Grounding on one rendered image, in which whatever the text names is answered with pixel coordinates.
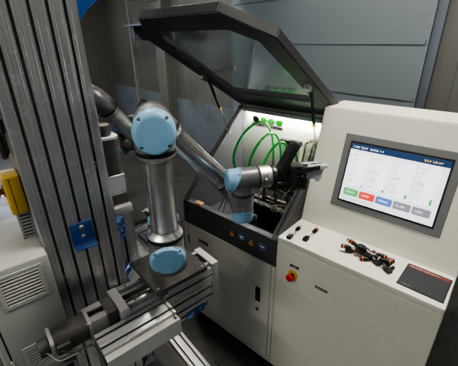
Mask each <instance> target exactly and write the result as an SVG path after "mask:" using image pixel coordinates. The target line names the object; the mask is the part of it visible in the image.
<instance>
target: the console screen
mask: <svg viewBox="0 0 458 366"><path fill-rule="evenodd" d="M457 185H458V152H453V151H448V150H441V149H436V148H431V147H424V146H419V145H412V144H407V143H403V142H395V141H391V140H386V139H378V138H374V137H366V136H362V135H357V134H350V133H347V136H346V139H345V144H344V147H343V151H342V157H341V160H340V165H339V168H338V172H337V178H336V181H335V184H334V190H333V193H332V198H331V202H330V203H331V204H334V205H336V206H341V207H343V208H347V209H350V210H352V211H356V212H359V213H361V214H365V215H367V216H372V217H374V218H377V219H381V220H383V221H387V222H390V223H392V224H396V225H398V226H402V227H405V228H408V229H412V230H414V231H417V232H421V233H423V234H426V235H429V236H433V237H436V238H440V236H441V233H442V230H443V226H444V224H445V221H446V217H447V215H448V212H449V209H450V206H451V202H452V200H453V197H454V193H455V192H456V189H457Z"/></svg>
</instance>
